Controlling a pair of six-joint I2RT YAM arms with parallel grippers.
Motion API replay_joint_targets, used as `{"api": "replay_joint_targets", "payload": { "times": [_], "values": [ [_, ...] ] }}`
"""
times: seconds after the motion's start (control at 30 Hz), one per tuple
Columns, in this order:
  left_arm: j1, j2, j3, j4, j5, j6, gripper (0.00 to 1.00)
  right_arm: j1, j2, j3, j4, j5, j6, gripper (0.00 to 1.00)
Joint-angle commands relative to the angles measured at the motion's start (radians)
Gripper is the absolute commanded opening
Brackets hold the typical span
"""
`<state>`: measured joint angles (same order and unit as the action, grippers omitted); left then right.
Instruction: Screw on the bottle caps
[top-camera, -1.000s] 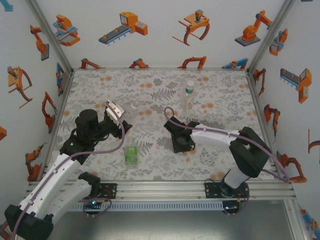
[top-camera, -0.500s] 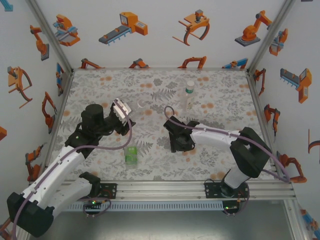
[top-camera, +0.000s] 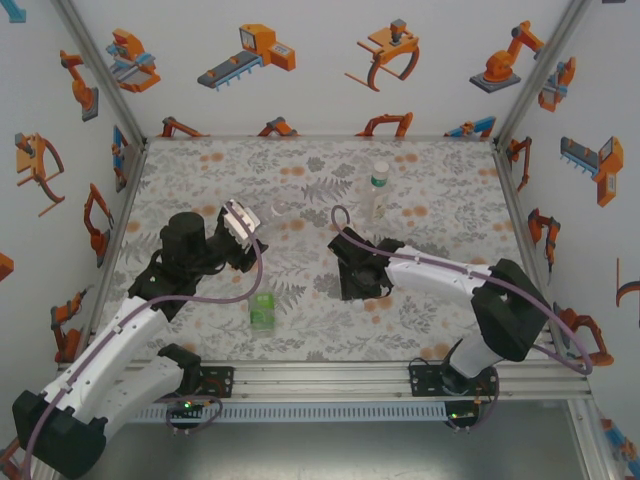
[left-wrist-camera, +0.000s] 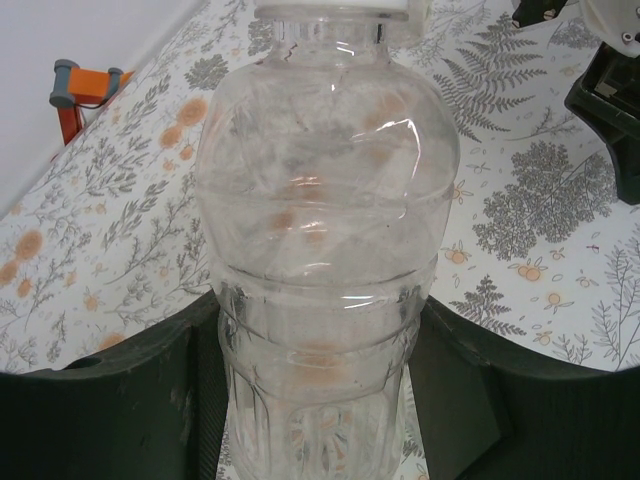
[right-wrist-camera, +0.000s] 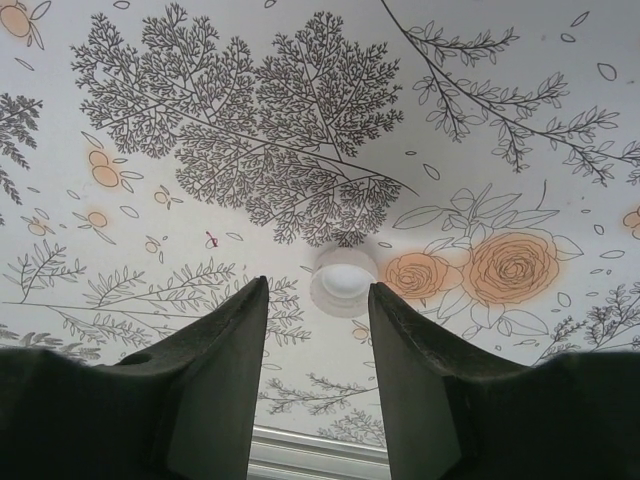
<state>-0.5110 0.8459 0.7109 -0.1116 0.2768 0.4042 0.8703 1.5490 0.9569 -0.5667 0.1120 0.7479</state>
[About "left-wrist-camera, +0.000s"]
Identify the clear bottle without label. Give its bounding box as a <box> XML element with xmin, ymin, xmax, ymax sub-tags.
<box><xmin>194</xmin><ymin>4</ymin><xmax>461</xmax><ymax>480</ymax></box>

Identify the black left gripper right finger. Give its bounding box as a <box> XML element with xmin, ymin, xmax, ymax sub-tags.
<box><xmin>409</xmin><ymin>297</ymin><xmax>640</xmax><ymax>480</ymax></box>

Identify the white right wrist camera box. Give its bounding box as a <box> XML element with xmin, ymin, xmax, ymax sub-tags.
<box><xmin>578</xmin><ymin>0</ymin><xmax>640</xmax><ymax>57</ymax></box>

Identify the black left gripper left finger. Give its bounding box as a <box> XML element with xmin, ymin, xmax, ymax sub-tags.
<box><xmin>0</xmin><ymin>289</ymin><xmax>232</xmax><ymax>480</ymax></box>

